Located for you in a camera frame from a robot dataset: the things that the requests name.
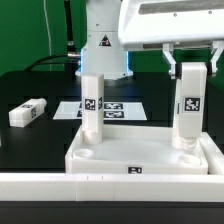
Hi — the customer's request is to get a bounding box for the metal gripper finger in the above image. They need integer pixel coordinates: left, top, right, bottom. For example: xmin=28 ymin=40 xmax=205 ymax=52
xmin=162 ymin=43 xmax=181 ymax=79
xmin=207 ymin=40 xmax=224 ymax=77

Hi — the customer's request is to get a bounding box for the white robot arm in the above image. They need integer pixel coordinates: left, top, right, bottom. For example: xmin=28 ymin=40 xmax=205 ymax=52
xmin=78 ymin=0 xmax=224 ymax=80

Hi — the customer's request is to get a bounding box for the marker tag sheet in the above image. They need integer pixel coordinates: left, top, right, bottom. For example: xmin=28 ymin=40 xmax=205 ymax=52
xmin=53 ymin=101 xmax=146 ymax=121

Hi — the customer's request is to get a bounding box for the white thin cable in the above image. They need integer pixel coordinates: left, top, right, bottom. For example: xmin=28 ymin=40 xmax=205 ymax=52
xmin=43 ymin=0 xmax=53 ymax=72

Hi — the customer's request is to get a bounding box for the white L-shaped fence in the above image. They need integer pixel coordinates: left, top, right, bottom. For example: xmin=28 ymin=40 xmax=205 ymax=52
xmin=0 ymin=132 xmax=224 ymax=202

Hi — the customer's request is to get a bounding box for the black thick cable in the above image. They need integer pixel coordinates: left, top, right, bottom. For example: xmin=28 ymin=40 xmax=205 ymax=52
xmin=24 ymin=0 xmax=83 ymax=72

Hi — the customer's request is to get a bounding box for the white desk top tray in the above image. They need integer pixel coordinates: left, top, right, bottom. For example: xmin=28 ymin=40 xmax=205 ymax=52
xmin=65 ymin=125 xmax=208 ymax=175

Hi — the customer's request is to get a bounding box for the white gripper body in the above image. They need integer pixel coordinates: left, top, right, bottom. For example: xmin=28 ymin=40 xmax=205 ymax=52
xmin=118 ymin=0 xmax=224 ymax=51

